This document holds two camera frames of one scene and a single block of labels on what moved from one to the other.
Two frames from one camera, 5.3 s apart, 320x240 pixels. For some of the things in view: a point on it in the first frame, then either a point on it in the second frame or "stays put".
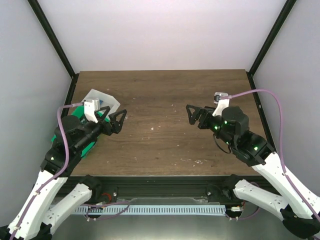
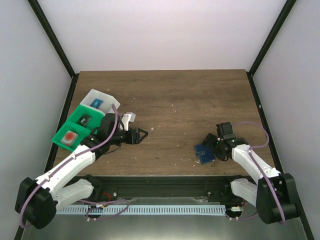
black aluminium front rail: [107, 188] stays put
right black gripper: [203, 118] -> [208, 139]
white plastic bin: [108, 100] stays put
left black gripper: [105, 124] -> [134, 136]
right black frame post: [288, 6] stays put
